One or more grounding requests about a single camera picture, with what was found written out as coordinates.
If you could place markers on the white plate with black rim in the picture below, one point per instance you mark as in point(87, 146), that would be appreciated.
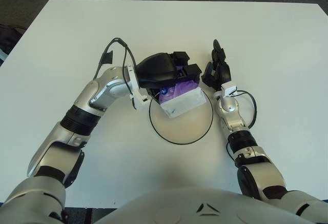
point(184, 129)

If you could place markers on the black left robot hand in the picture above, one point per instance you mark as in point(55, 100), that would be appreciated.
point(159, 67)

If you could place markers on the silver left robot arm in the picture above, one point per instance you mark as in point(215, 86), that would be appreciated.
point(107, 85)

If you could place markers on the silver robot torso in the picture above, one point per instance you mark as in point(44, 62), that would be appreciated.
point(179, 206)

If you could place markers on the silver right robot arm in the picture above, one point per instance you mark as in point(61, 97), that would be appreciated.
point(230, 104)

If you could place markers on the purple tissue paper pack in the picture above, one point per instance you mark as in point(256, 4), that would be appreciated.
point(184, 101)

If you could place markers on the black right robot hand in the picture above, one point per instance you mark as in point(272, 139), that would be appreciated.
point(223, 74)

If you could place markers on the black bag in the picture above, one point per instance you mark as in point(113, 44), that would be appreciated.
point(7, 37)

